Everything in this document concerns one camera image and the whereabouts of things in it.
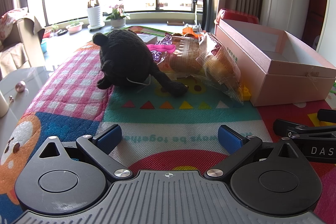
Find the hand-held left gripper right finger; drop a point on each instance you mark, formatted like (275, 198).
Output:
(231, 138)

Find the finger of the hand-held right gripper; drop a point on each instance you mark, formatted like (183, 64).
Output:
(326, 115)
(286, 126)

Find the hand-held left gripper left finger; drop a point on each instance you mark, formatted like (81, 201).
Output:
(109, 138)

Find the pink cardboard box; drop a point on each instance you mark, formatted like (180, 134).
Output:
(288, 87)

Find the striped bread packet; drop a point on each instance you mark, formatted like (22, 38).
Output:
(220, 66)

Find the black plush toy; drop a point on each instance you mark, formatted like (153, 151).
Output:
(123, 56)

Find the round bread packet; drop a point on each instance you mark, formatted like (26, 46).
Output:
(183, 61)

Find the pink plastic basket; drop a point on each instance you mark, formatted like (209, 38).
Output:
(164, 48)

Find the yellow toy block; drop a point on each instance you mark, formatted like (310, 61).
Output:
(246, 94)

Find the colourful printed play mat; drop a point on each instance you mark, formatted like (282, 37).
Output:
(78, 87)

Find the glass side table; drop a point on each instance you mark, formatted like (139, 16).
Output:
(31, 77)

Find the pink round knob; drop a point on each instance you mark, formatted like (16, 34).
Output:
(20, 86)

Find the small white box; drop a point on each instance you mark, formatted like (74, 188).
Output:
(145, 37)

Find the purple foil wrapper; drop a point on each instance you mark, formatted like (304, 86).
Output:
(164, 41)

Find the blue plastic basin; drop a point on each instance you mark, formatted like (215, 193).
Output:
(44, 45)

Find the white oval planter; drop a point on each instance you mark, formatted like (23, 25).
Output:
(74, 28)

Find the dark plant dish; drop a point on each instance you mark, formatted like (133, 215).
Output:
(62, 32)

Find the orange plastic toy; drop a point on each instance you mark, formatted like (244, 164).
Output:
(190, 29)

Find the pink flowering potted plant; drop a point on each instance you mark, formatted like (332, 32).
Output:
(117, 22)

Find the red plastic stool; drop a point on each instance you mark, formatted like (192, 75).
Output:
(236, 15)

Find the red planter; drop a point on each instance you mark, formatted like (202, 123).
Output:
(47, 33)

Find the flat cardboard box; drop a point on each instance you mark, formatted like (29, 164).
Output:
(175, 22)

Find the black chair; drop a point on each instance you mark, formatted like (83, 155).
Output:
(205, 11)

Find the armchair with floral cloth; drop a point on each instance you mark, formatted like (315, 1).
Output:
(18, 40)

